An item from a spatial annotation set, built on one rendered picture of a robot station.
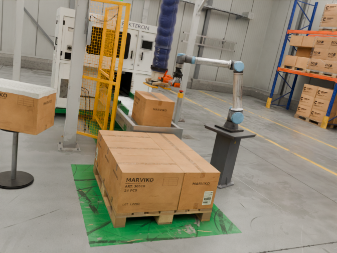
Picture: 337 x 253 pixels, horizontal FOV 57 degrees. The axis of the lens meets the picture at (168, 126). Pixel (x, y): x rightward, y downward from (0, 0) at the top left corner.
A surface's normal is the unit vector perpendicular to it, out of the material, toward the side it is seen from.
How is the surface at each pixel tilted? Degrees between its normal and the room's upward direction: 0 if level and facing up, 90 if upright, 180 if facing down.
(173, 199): 90
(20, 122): 90
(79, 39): 90
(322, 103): 87
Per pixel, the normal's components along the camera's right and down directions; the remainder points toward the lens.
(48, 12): 0.38, 0.29
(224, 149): -0.73, 0.04
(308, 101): -0.90, -0.04
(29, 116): -0.06, 0.24
